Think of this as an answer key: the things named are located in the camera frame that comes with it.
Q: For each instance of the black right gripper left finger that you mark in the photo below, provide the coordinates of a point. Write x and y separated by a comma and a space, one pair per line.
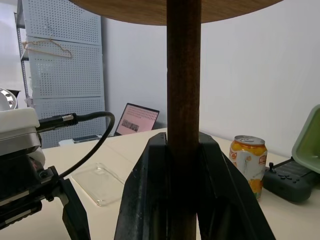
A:
142, 200

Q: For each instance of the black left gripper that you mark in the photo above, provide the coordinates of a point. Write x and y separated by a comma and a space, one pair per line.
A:
20, 180

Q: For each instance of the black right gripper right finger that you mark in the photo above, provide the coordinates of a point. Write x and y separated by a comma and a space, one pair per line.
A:
225, 200

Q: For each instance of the dark wooden pole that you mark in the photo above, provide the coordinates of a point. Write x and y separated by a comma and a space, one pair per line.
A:
183, 87

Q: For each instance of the round wooden base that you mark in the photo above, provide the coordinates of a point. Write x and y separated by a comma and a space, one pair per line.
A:
140, 12

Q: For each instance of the orange drink can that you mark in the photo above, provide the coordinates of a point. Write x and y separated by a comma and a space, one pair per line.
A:
247, 165

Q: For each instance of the black handheld controller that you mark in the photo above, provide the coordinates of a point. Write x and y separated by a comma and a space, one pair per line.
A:
287, 181

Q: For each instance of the open laptop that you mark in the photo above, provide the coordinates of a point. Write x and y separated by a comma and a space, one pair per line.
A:
136, 121

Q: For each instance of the green plastic container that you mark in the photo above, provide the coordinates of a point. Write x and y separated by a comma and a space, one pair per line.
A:
308, 145

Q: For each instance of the white perforated pegboard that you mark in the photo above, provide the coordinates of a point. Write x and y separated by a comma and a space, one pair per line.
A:
67, 75

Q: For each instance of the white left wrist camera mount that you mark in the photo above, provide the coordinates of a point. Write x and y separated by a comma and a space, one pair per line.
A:
17, 122

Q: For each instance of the grey metal shelf post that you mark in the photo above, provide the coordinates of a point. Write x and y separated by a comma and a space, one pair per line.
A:
23, 50

